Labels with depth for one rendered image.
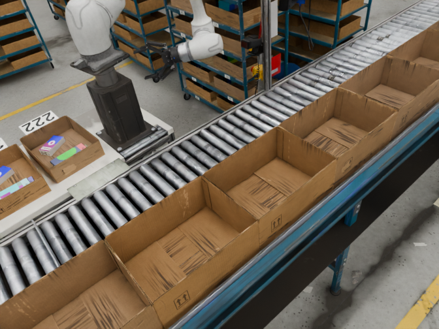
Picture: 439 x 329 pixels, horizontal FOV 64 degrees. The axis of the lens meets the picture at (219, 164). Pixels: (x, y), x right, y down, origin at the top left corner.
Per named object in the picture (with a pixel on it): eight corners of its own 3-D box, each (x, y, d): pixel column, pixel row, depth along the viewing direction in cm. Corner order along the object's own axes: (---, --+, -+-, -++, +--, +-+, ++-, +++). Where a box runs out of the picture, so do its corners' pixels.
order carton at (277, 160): (276, 156, 154) (277, 125, 143) (333, 190, 136) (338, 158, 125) (206, 205, 138) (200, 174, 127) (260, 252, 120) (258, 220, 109)
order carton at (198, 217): (207, 204, 138) (201, 173, 127) (260, 251, 120) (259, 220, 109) (118, 267, 122) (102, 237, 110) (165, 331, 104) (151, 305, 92)
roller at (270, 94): (269, 95, 224) (269, 88, 220) (338, 128, 192) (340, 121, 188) (263, 98, 221) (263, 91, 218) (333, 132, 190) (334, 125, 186)
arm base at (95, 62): (66, 66, 171) (61, 55, 167) (103, 47, 182) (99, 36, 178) (88, 75, 161) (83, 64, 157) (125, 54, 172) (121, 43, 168)
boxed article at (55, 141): (66, 141, 201) (63, 136, 199) (51, 156, 192) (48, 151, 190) (56, 140, 203) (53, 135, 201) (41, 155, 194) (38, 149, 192)
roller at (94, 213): (91, 200, 172) (87, 193, 169) (146, 270, 140) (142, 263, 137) (81, 206, 170) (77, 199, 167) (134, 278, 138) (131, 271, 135)
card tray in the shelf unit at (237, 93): (214, 86, 309) (213, 76, 303) (240, 72, 322) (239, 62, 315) (245, 102, 285) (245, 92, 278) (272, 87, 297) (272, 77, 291)
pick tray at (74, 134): (72, 128, 211) (65, 114, 204) (106, 154, 189) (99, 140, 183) (27, 153, 198) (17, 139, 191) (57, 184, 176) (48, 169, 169)
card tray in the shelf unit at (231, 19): (206, 15, 270) (204, 2, 263) (237, 4, 281) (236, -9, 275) (239, 29, 244) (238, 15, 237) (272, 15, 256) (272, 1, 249)
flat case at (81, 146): (50, 163, 186) (49, 160, 185) (82, 144, 195) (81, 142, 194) (62, 174, 178) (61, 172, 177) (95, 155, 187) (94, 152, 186)
